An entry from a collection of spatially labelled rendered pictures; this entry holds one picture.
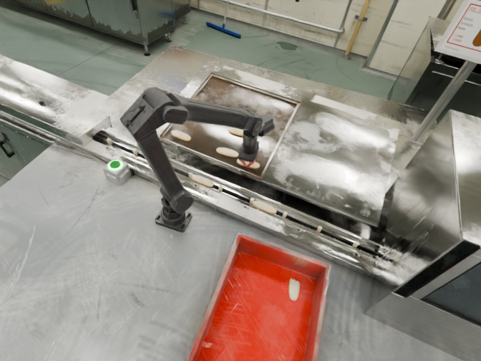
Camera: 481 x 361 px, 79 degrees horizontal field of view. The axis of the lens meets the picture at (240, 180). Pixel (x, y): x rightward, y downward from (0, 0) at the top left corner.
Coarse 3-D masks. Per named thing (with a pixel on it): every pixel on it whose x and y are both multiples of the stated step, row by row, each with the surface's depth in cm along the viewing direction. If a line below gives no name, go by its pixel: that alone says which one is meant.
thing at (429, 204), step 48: (432, 144) 94; (480, 144) 80; (432, 192) 80; (480, 192) 68; (432, 240) 70; (480, 240) 59; (384, 288) 86; (432, 288) 71; (432, 336) 86; (480, 336) 77
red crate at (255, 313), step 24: (240, 264) 101; (264, 264) 102; (240, 288) 96; (264, 288) 96; (312, 288) 98; (216, 312) 90; (240, 312) 91; (264, 312) 91; (288, 312) 92; (216, 336) 85; (240, 336) 86; (264, 336) 87; (288, 336) 87; (216, 360) 81; (240, 360) 82; (264, 360) 83; (288, 360) 83
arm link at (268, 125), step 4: (264, 116) 108; (268, 116) 108; (264, 120) 107; (268, 120) 107; (272, 120) 108; (256, 124) 99; (260, 124) 100; (264, 124) 105; (268, 124) 108; (272, 124) 109; (256, 128) 101; (260, 128) 102; (264, 128) 107; (268, 128) 108; (272, 128) 110; (256, 132) 102; (260, 132) 104; (264, 132) 108; (268, 132) 110; (260, 136) 111
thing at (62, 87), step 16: (0, 64) 168; (16, 64) 170; (32, 80) 161; (48, 80) 162; (64, 80) 164; (64, 96) 155; (80, 96) 156; (96, 96) 157; (0, 128) 148; (16, 128) 140; (0, 144) 157; (16, 144) 152; (32, 144) 144; (48, 144) 137; (0, 160) 180; (16, 160) 169
